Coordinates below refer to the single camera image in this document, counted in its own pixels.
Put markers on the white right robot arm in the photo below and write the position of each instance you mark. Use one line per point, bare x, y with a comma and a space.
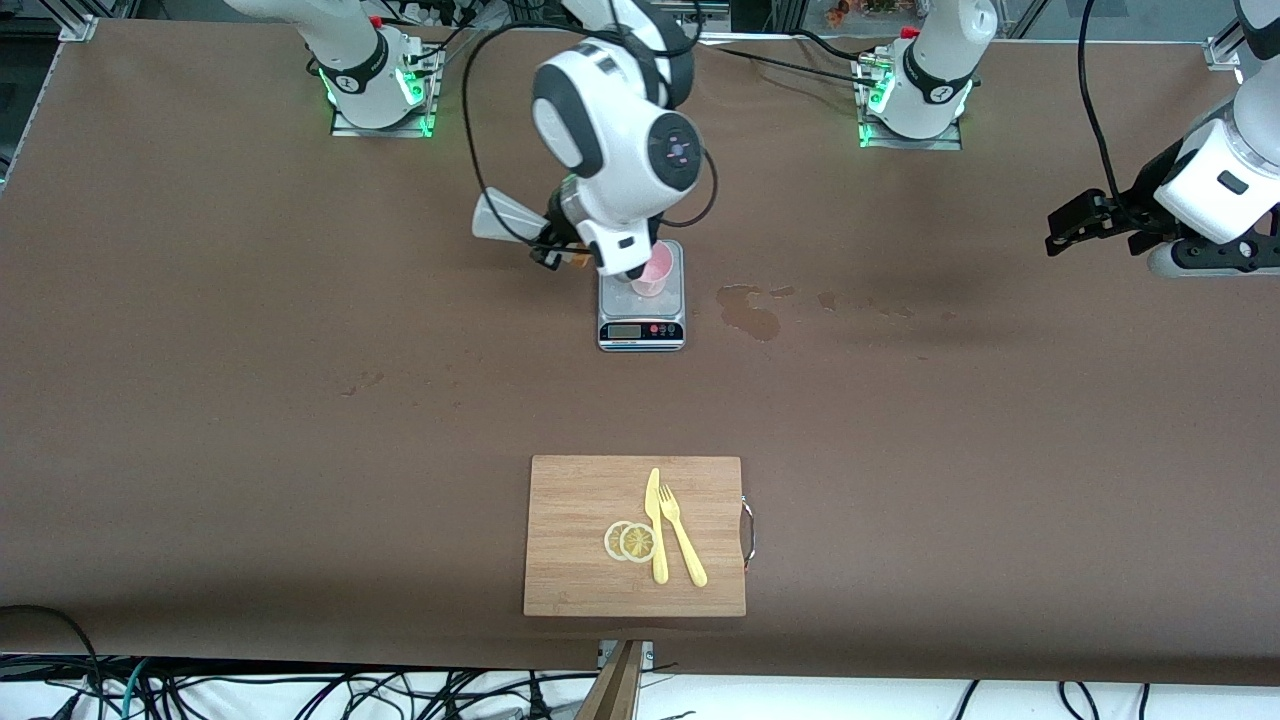
620, 130

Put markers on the pink plastic cup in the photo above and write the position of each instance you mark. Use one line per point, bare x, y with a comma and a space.
662, 275

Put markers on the wooden cutting board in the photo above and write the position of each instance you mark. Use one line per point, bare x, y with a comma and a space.
580, 540

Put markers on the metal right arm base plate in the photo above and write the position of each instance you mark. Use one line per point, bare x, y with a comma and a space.
380, 131

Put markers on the yellow plastic fork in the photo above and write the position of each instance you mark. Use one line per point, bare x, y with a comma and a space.
685, 545

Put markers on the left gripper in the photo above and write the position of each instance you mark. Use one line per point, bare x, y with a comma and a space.
1139, 212

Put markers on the metal bracket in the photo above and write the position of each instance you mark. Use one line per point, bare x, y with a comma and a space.
647, 655

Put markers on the orange red background objects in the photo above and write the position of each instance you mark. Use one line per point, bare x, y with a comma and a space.
840, 12

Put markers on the wooden post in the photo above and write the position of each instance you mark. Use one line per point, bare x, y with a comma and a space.
615, 690

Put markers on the aluminium frame corner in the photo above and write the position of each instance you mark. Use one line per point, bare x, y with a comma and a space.
1218, 52
78, 28

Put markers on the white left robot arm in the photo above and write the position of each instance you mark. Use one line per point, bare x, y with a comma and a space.
1260, 110

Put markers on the lemon slice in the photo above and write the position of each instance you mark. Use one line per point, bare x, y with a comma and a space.
611, 540
638, 543

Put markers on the white power strip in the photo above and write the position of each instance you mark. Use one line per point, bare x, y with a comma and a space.
700, 20

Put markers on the silver digital kitchen scale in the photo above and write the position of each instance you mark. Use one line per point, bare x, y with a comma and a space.
640, 330

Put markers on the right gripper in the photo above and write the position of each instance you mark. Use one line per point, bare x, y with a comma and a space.
556, 226

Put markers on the clear sauce bottle orange cap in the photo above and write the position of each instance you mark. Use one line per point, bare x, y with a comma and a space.
505, 218

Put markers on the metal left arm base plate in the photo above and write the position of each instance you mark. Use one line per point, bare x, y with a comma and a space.
905, 144

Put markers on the yellow plastic knife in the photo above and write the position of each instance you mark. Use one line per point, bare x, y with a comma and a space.
657, 540

